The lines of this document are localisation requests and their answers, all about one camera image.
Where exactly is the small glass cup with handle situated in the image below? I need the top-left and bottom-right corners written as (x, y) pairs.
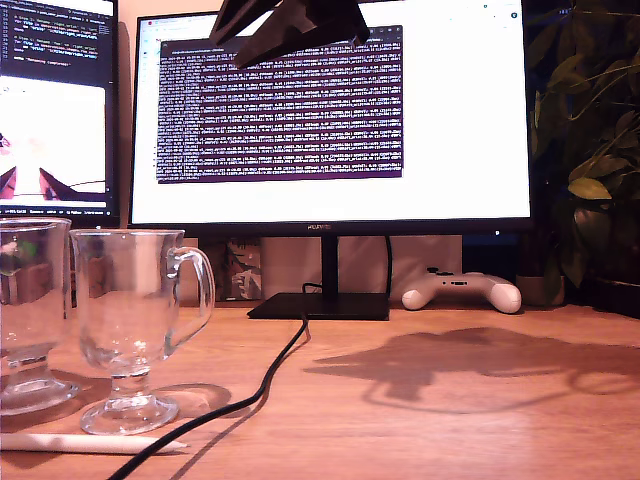
top-left (69, 228), bottom-right (216, 436)

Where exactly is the small footed glass cup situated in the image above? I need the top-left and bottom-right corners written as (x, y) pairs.
top-left (0, 217), bottom-right (84, 416)

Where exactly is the white pen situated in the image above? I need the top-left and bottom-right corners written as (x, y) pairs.
top-left (0, 433), bottom-right (191, 456)

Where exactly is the black monitor showing code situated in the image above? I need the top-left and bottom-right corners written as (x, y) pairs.
top-left (0, 0), bottom-right (121, 229)

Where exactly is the large black desktop monitor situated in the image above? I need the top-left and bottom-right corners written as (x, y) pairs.
top-left (126, 0), bottom-right (534, 322)

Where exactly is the white game controller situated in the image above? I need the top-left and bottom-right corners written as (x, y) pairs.
top-left (401, 267), bottom-right (523, 315)

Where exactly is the green leafy houseplant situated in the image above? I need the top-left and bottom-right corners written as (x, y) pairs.
top-left (522, 0), bottom-right (640, 306)

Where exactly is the pale plant pot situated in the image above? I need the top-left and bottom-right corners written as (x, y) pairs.
top-left (517, 274), bottom-right (566, 307)

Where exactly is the black planter box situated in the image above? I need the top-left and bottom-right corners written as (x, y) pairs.
top-left (564, 277), bottom-right (640, 319)

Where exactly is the thin black monitor cable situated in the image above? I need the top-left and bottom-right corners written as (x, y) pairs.
top-left (382, 235), bottom-right (394, 296)

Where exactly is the thick black table cable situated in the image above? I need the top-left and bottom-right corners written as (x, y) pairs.
top-left (107, 282), bottom-right (324, 480)

